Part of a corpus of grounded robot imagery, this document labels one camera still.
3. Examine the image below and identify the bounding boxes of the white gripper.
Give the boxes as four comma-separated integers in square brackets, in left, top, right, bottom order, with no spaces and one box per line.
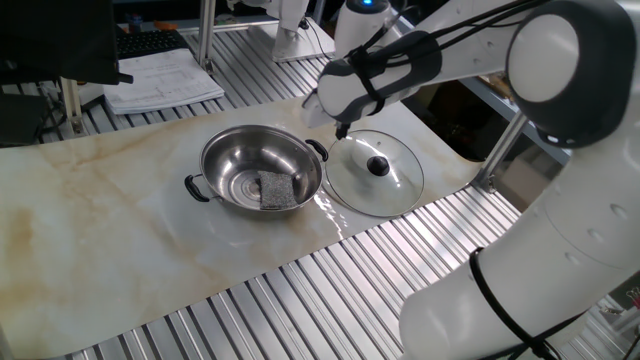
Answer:
[301,89,352,141]

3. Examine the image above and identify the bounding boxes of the glass lid black knob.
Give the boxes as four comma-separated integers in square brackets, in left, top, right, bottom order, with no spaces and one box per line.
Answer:
[324,129,426,219]

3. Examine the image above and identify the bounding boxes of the grey scouring sponge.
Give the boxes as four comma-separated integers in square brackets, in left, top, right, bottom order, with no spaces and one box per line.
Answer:
[257,170,300,211]

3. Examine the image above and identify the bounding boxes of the stack of printed papers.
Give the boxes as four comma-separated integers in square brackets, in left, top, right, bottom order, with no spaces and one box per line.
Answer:
[103,48,226,116]

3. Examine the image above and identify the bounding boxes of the black keyboard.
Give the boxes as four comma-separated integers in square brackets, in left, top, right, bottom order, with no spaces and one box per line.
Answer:
[115,28,189,61]

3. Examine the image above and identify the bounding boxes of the marble pattern table mat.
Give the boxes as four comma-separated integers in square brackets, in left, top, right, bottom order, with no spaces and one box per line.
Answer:
[0,82,484,360]

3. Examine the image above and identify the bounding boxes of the black monitor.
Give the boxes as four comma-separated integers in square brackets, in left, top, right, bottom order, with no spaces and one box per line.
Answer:
[0,0,135,86]

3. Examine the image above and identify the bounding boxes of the black box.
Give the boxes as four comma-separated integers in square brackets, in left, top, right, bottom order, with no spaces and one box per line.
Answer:
[0,92,51,149]

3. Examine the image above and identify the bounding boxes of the white stand with base plate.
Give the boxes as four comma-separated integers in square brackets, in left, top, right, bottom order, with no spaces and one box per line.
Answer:
[227,0,336,64]

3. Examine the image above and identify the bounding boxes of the stainless steel pot black handles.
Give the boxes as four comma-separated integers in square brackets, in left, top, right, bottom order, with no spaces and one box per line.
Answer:
[183,124,330,214]

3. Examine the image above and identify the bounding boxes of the aluminium frame post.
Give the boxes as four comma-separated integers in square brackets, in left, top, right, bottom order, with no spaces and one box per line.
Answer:
[59,77,86,136]
[472,112,529,194]
[196,0,218,75]

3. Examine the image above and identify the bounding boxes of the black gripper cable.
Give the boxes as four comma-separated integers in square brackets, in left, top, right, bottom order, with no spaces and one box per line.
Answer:
[349,0,591,360]

